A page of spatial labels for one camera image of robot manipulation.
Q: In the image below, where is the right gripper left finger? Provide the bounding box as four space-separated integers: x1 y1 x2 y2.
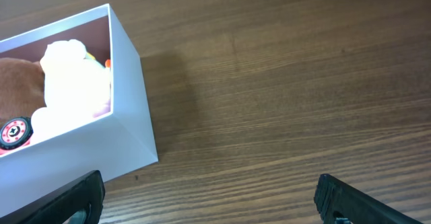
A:
1 170 105 224

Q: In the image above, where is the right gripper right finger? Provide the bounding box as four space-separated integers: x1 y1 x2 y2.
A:
314 174 422 224

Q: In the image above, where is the white box pink interior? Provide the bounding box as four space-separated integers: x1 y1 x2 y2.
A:
1 4 158 215

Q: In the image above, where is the red toy fire truck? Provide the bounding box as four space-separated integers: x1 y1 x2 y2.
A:
1 116 34 157

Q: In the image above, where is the white plush duck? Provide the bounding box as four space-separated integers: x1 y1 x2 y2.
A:
30 39 111 143

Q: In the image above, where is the brown plush bear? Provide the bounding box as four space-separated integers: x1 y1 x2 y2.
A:
1 57 46 126

